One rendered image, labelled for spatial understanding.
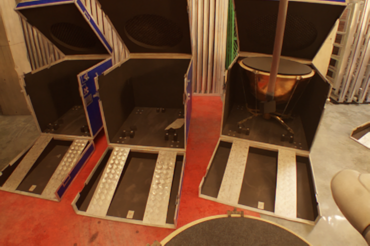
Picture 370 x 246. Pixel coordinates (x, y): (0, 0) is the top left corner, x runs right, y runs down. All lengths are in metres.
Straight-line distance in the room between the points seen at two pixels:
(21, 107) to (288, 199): 4.12
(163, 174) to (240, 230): 1.28
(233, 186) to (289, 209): 0.52
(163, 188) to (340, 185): 1.54
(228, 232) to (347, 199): 0.43
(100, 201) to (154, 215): 0.50
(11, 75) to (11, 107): 0.64
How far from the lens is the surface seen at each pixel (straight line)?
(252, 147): 2.43
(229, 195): 1.97
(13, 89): 4.14
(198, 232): 0.84
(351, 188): 0.63
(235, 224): 0.87
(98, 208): 1.98
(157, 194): 1.91
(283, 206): 2.02
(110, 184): 2.06
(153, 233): 1.77
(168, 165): 2.06
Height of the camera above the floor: 1.52
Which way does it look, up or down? 26 degrees down
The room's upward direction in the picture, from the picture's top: straight up
